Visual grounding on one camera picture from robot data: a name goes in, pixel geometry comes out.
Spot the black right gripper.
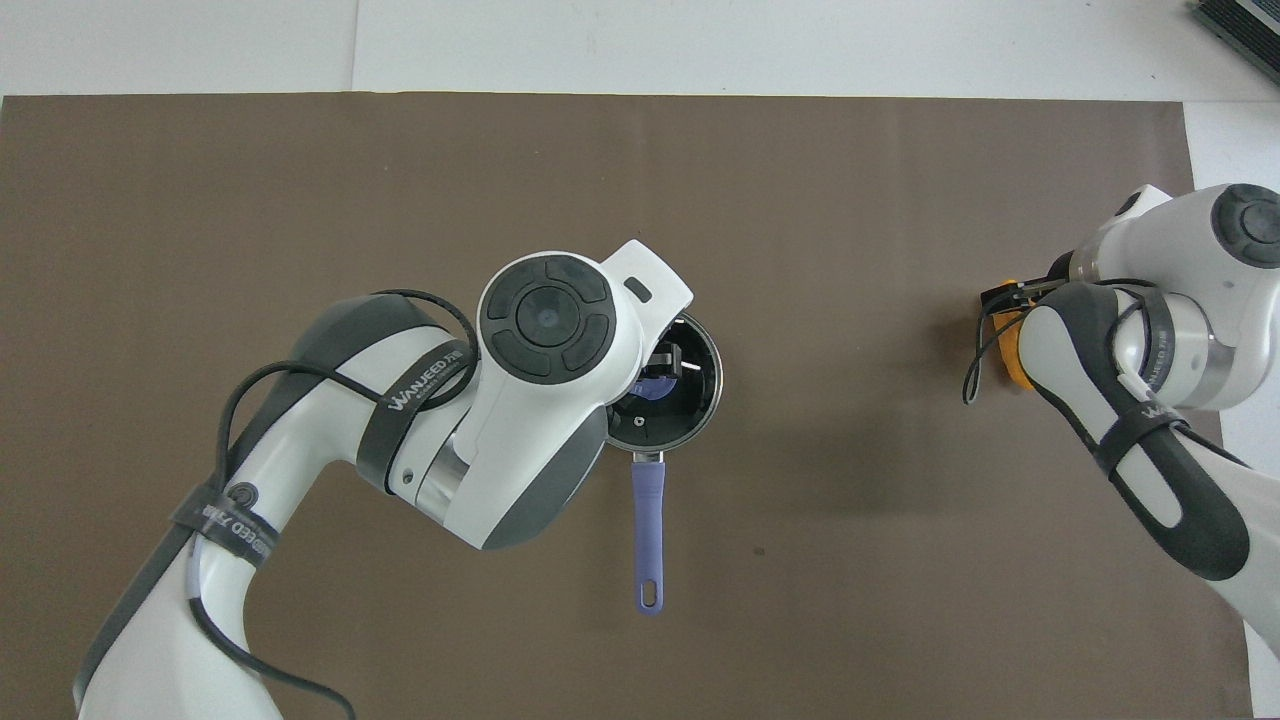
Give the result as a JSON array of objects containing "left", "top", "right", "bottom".
[{"left": 980, "top": 279, "right": 1063, "bottom": 313}]

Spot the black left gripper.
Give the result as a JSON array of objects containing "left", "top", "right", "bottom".
[{"left": 648, "top": 340, "right": 701, "bottom": 386}]

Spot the glass lid with purple knob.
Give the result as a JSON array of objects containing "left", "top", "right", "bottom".
[{"left": 605, "top": 312, "right": 723, "bottom": 451}]

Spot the yellow corn cob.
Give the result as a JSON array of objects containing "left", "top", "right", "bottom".
[{"left": 1000, "top": 305, "right": 1036, "bottom": 389}]

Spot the brown table mat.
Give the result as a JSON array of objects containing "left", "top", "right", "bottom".
[{"left": 0, "top": 93, "right": 1254, "bottom": 720}]

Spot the grey ribbed metal device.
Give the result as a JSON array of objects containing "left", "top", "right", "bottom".
[{"left": 1190, "top": 0, "right": 1280, "bottom": 87}]

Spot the black saucepan with purple handle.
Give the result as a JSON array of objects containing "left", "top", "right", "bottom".
[{"left": 600, "top": 312, "right": 724, "bottom": 617}]

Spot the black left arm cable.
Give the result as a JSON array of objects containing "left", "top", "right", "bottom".
[{"left": 188, "top": 289, "right": 483, "bottom": 720}]

